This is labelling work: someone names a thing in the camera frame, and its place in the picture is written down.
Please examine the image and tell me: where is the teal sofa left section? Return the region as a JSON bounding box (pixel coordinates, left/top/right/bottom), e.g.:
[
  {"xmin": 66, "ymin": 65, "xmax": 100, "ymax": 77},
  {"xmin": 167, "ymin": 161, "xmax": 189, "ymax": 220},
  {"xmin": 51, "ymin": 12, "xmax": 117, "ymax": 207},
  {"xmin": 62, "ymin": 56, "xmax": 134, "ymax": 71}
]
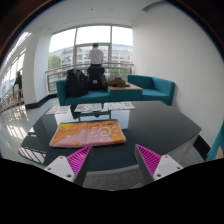
[{"xmin": 56, "ymin": 79, "xmax": 110, "ymax": 106}]

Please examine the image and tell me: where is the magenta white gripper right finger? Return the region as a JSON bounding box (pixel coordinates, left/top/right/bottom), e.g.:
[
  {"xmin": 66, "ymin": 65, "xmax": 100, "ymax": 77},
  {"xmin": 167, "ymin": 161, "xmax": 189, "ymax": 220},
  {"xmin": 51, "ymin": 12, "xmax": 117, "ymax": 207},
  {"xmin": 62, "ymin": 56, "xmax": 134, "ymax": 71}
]
[{"xmin": 135, "ymin": 144, "xmax": 182, "ymax": 184}]

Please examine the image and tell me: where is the magazine sheet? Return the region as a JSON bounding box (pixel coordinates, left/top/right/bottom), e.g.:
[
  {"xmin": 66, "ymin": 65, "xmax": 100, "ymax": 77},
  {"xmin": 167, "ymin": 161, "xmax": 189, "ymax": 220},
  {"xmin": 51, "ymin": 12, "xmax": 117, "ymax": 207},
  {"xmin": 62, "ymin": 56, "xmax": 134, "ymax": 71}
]
[
  {"xmin": 75, "ymin": 103, "xmax": 102, "ymax": 113},
  {"xmin": 103, "ymin": 102, "xmax": 134, "ymax": 111},
  {"xmin": 46, "ymin": 106, "xmax": 70, "ymax": 115}
]

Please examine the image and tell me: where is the metal window railing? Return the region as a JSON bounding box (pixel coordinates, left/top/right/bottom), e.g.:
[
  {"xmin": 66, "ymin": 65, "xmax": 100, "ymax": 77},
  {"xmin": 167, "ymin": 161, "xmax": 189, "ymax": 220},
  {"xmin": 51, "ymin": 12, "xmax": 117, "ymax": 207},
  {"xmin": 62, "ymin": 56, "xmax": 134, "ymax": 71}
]
[{"xmin": 45, "ymin": 62, "xmax": 134, "ymax": 94}]

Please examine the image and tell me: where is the teal chair at right edge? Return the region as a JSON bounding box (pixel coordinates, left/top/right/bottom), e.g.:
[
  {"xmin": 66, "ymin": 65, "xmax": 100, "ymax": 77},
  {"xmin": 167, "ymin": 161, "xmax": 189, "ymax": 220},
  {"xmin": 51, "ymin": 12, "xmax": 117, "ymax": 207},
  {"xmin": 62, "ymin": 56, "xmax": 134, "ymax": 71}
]
[{"xmin": 206, "ymin": 121, "xmax": 224, "ymax": 161}]

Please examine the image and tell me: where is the black backpack left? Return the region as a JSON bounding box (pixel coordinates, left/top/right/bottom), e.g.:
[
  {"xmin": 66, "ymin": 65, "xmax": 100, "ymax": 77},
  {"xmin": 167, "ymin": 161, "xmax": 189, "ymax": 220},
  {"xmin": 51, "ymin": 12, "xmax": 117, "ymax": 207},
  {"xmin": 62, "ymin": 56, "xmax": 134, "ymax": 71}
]
[{"xmin": 66, "ymin": 69, "xmax": 88, "ymax": 97}]

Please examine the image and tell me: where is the wooden sofa side table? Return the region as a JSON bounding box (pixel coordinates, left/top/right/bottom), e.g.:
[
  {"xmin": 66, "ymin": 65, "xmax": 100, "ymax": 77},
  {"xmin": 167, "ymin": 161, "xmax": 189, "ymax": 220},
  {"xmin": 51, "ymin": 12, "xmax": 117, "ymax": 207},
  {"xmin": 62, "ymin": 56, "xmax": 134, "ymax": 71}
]
[{"xmin": 108, "ymin": 84, "xmax": 142, "ymax": 102}]

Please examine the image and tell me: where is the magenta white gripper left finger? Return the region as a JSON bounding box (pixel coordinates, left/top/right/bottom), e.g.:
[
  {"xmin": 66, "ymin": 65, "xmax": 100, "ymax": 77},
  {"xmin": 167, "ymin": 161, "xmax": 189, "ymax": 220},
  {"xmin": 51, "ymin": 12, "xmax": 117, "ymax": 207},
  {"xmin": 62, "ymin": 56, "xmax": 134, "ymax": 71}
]
[{"xmin": 45, "ymin": 145, "xmax": 93, "ymax": 186}]

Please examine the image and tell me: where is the middle magazine sheet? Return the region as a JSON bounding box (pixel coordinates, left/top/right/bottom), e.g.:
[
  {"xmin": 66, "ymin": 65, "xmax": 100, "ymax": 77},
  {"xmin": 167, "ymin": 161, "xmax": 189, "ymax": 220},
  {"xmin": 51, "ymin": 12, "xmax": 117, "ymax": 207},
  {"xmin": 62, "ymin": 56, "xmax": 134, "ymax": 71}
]
[{"xmin": 75, "ymin": 103, "xmax": 102, "ymax": 113}]

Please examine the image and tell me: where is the teal sofa section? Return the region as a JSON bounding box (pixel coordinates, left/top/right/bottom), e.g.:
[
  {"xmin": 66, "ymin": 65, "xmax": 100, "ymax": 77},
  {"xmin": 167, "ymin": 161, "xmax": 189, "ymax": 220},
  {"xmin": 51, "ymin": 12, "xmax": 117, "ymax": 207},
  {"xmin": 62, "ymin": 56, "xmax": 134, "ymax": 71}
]
[
  {"xmin": 56, "ymin": 79, "xmax": 110, "ymax": 106},
  {"xmin": 126, "ymin": 74, "xmax": 175, "ymax": 106}
]

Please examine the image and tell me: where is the orange pink towel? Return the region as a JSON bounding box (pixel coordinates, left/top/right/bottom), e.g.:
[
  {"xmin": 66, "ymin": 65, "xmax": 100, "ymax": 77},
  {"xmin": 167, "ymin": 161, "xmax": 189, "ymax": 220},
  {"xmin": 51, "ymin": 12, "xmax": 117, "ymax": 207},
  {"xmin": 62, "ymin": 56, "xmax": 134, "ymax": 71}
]
[{"xmin": 49, "ymin": 120, "xmax": 126, "ymax": 148}]

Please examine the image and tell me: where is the teal sofa right section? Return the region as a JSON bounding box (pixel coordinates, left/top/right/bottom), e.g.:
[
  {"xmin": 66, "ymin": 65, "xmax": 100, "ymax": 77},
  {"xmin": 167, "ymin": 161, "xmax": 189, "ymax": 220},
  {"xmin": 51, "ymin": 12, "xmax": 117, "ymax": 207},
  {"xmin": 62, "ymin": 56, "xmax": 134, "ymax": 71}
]
[{"xmin": 126, "ymin": 74, "xmax": 175, "ymax": 106}]

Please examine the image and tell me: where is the brown bag on table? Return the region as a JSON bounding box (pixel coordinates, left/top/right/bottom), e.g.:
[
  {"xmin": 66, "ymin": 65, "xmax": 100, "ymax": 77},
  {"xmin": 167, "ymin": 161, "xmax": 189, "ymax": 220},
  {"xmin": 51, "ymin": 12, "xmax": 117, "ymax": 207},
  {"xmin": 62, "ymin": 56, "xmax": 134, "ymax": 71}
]
[{"xmin": 107, "ymin": 76, "xmax": 129, "ymax": 87}]

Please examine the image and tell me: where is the person at left railing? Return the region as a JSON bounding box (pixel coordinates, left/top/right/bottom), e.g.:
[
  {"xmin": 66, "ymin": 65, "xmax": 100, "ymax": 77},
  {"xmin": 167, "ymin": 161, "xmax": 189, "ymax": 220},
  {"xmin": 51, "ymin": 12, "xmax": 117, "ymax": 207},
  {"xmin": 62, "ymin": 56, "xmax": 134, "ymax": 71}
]
[{"xmin": 13, "ymin": 71, "xmax": 22, "ymax": 100}]

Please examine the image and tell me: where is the left magazine sheet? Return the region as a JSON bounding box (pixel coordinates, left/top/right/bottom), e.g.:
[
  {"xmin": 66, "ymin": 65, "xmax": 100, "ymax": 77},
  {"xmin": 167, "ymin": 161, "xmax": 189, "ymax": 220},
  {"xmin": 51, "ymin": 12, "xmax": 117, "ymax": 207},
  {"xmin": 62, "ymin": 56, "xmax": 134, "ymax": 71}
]
[{"xmin": 46, "ymin": 106, "xmax": 70, "ymax": 115}]

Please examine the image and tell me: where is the person in white shirt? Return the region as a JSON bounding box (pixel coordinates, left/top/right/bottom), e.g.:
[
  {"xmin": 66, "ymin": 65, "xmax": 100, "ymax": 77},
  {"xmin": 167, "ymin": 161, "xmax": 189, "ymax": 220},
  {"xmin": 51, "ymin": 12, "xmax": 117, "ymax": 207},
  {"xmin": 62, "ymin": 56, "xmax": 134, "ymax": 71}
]
[{"xmin": 89, "ymin": 43, "xmax": 104, "ymax": 66}]

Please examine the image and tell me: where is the right magazine sheet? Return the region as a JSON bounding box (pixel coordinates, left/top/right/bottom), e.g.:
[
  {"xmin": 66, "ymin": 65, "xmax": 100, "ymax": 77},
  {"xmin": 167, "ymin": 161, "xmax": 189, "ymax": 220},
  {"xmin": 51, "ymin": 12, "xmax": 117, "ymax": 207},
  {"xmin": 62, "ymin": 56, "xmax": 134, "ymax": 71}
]
[{"xmin": 103, "ymin": 102, "xmax": 134, "ymax": 111}]

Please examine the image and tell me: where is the dark backpack middle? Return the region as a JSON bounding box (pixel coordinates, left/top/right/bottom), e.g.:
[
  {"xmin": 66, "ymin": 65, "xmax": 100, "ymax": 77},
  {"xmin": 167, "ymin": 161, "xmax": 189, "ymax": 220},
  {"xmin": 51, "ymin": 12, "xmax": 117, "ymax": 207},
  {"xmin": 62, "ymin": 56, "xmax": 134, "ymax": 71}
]
[{"xmin": 87, "ymin": 66, "xmax": 105, "ymax": 90}]

